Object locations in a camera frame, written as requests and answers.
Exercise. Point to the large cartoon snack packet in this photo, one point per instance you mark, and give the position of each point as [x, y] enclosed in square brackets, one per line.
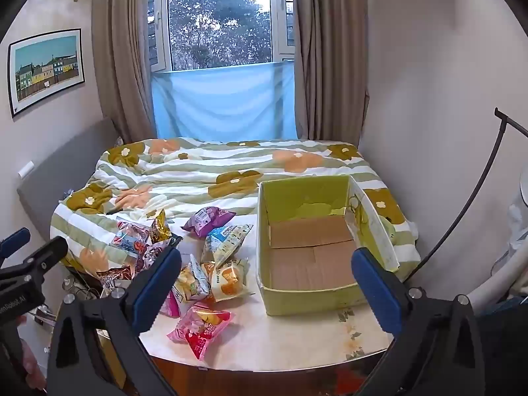
[119, 274]

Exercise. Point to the green cardboard box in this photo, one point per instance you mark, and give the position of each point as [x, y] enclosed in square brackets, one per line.
[313, 255]

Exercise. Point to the white wall socket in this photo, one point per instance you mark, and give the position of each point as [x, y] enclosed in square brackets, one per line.
[24, 169]

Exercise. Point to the framed wall picture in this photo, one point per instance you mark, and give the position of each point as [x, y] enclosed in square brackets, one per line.
[45, 66]

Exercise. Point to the red label snack packet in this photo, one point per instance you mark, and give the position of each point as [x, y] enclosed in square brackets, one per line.
[130, 237]

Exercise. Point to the beige curtain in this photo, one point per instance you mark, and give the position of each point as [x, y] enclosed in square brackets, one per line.
[330, 49]
[119, 49]

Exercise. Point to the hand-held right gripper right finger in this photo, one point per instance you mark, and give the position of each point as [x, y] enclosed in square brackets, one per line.
[375, 293]

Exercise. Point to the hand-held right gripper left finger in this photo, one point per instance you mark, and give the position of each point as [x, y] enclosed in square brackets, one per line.
[154, 291]

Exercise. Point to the light blue cloth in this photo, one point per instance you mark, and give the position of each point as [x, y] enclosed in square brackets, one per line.
[222, 99]

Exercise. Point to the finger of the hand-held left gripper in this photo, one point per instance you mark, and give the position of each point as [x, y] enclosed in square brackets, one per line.
[16, 238]
[49, 253]

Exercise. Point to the grey bed headboard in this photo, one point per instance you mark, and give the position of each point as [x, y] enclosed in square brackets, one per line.
[62, 161]

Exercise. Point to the blue yellow snack packet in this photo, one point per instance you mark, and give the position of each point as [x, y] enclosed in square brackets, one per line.
[227, 241]

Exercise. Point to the floral striped blanket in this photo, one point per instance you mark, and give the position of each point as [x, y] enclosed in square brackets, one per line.
[185, 173]

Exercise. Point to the gold snack packet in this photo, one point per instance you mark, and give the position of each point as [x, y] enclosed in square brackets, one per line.
[161, 227]

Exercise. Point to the purple snack packet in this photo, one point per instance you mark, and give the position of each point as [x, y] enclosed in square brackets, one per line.
[208, 220]

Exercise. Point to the pink red snack packet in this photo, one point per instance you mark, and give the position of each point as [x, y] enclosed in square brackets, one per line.
[202, 328]

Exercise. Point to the white appliance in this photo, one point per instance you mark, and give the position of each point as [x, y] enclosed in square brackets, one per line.
[515, 247]

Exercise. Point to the window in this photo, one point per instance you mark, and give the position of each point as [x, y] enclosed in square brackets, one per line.
[218, 16]

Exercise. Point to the pale pink snack packet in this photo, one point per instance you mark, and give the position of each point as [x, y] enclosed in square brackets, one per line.
[171, 307]

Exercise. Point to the orange snack packet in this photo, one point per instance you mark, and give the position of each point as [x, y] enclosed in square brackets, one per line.
[231, 280]

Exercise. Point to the white yellow snack packet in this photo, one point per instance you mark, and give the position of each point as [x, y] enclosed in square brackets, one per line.
[189, 282]

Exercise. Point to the black curved stand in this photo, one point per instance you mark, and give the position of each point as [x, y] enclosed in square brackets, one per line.
[500, 114]

